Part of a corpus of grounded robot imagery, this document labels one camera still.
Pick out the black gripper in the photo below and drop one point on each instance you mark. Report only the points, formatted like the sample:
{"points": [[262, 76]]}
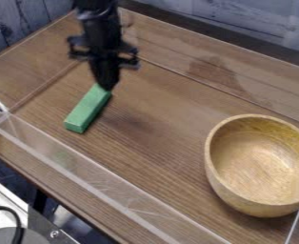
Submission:
{"points": [[99, 43]]}

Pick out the green rectangular block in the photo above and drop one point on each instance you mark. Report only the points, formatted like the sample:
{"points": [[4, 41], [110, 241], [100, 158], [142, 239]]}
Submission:
{"points": [[87, 109]]}

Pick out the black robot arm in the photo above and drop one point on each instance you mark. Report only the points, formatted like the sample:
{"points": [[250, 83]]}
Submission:
{"points": [[98, 5]]}

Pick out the brown wooden bowl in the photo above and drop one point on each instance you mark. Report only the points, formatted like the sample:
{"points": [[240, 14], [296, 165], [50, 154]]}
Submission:
{"points": [[251, 164]]}

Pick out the clear acrylic front barrier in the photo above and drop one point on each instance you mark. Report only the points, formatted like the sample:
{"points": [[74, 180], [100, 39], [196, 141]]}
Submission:
{"points": [[98, 195]]}

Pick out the black table leg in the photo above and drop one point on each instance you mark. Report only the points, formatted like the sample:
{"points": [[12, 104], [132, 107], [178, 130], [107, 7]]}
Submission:
{"points": [[40, 201]]}

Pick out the grey metal bracket with screw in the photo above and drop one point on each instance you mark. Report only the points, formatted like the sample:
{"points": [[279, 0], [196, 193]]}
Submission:
{"points": [[43, 232]]}

